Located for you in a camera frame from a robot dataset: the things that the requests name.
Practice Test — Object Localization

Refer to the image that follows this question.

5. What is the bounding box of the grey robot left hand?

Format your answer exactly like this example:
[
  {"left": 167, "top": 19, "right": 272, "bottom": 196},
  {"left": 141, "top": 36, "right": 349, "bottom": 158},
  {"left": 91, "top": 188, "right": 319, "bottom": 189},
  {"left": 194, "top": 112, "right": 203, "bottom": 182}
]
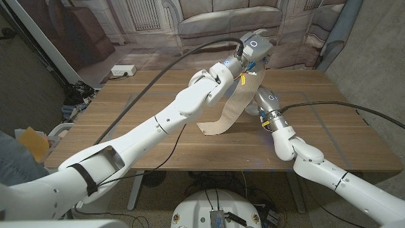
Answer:
[{"left": 239, "top": 28, "right": 275, "bottom": 70}]

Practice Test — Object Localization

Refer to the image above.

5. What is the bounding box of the beige elastic arm wrap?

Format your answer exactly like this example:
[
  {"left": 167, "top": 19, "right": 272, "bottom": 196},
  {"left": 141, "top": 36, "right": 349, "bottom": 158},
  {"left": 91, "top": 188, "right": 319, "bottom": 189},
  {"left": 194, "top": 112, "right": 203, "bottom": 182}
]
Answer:
[{"left": 196, "top": 68, "right": 266, "bottom": 136}]

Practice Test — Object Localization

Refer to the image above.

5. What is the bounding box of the blue-grey rolled backdrop edge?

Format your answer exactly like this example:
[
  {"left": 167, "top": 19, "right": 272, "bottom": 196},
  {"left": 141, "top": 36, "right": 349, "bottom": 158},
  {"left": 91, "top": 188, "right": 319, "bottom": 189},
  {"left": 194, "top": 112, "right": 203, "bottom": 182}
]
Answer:
[{"left": 316, "top": 0, "right": 364, "bottom": 72}]

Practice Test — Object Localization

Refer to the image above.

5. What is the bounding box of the white power strip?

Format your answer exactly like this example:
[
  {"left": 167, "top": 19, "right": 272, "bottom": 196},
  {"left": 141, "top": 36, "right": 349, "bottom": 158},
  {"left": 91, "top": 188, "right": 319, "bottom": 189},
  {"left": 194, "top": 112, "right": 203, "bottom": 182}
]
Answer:
[{"left": 110, "top": 65, "right": 137, "bottom": 77}]

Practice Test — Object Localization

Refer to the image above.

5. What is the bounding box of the grey table leg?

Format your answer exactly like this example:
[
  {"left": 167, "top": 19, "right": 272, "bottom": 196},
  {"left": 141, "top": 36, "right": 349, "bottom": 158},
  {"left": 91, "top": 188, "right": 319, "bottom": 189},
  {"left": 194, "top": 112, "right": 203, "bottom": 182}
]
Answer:
[{"left": 286, "top": 170, "right": 306, "bottom": 214}]

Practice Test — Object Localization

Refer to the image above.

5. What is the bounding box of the printed sofa room backdrop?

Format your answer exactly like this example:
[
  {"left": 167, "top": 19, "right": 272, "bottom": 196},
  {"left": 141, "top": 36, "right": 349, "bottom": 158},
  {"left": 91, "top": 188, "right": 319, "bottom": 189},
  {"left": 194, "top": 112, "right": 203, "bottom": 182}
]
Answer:
[{"left": 15, "top": 0, "right": 349, "bottom": 89}]

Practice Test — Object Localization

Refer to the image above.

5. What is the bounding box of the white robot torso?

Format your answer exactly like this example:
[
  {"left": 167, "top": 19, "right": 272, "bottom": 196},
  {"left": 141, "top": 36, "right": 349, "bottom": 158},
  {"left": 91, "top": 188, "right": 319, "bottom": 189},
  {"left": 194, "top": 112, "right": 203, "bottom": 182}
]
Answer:
[{"left": 170, "top": 189, "right": 263, "bottom": 228}]

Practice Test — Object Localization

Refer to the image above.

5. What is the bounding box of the grey finned electronics module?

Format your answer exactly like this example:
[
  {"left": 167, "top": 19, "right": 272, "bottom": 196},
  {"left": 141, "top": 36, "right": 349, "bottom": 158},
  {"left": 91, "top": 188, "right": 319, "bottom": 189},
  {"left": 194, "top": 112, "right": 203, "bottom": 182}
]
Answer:
[{"left": 209, "top": 208, "right": 226, "bottom": 228}]

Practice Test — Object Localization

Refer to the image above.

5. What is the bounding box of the white table leg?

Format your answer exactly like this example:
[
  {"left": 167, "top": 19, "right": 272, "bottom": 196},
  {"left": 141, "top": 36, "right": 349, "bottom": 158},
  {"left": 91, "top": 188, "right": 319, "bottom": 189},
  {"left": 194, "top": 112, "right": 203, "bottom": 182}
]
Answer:
[{"left": 127, "top": 170, "right": 145, "bottom": 212}]

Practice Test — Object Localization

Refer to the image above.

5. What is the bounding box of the white slanted board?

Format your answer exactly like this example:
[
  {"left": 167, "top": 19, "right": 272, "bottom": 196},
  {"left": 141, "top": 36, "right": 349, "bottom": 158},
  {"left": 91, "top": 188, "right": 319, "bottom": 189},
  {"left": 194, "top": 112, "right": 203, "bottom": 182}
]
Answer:
[{"left": 5, "top": 0, "right": 84, "bottom": 87}]

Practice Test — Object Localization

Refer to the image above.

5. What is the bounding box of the white plastic bin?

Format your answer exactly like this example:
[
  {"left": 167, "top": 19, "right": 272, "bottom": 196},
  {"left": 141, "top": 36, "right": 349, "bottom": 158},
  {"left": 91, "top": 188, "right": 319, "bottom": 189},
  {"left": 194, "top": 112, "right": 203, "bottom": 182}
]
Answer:
[{"left": 14, "top": 122, "right": 75, "bottom": 159}]

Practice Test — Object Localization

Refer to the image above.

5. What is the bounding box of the yellow paper envelope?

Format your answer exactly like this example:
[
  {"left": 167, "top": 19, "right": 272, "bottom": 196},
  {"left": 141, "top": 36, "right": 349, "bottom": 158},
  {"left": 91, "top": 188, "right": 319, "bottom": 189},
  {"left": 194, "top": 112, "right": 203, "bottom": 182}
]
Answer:
[{"left": 15, "top": 126, "right": 51, "bottom": 164}]

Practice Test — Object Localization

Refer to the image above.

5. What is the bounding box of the person in blue jeans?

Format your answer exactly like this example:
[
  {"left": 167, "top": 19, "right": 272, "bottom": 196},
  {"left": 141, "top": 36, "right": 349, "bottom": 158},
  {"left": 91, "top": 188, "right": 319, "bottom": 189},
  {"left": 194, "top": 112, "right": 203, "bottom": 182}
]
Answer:
[{"left": 0, "top": 131, "right": 51, "bottom": 187}]

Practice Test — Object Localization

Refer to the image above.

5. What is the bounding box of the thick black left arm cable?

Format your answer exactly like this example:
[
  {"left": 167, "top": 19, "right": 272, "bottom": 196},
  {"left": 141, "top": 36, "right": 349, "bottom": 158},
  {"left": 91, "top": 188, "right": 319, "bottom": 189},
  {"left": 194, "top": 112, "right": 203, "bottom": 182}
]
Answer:
[{"left": 93, "top": 37, "right": 245, "bottom": 146}]

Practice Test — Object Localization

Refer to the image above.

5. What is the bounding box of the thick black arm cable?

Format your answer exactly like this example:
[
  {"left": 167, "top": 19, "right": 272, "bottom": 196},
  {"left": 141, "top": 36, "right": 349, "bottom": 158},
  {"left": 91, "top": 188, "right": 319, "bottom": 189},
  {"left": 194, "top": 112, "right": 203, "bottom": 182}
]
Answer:
[
  {"left": 280, "top": 100, "right": 405, "bottom": 130},
  {"left": 93, "top": 37, "right": 245, "bottom": 146}
]

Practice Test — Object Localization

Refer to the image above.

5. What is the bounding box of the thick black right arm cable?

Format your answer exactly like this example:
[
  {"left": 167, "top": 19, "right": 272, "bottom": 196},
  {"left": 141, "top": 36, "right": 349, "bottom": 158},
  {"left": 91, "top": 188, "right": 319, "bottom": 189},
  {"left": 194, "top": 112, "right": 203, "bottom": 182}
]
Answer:
[{"left": 280, "top": 100, "right": 405, "bottom": 130}]

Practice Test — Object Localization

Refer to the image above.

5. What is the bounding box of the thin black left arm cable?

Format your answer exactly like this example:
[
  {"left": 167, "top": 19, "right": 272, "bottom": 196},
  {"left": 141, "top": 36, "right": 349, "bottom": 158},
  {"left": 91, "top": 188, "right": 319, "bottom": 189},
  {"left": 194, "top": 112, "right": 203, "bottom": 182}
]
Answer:
[{"left": 94, "top": 123, "right": 187, "bottom": 188}]

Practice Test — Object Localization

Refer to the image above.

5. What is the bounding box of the dark cable and gear pile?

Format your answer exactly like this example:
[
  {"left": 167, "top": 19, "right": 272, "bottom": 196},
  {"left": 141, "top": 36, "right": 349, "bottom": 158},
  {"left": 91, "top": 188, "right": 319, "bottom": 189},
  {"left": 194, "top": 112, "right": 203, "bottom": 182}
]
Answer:
[{"left": 61, "top": 80, "right": 97, "bottom": 120}]

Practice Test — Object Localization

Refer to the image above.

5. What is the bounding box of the black velcro arm strap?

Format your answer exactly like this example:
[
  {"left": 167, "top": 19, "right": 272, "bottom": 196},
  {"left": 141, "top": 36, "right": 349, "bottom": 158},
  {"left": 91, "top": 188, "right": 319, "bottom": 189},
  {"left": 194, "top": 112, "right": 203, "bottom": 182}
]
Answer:
[{"left": 68, "top": 163, "right": 99, "bottom": 197}]

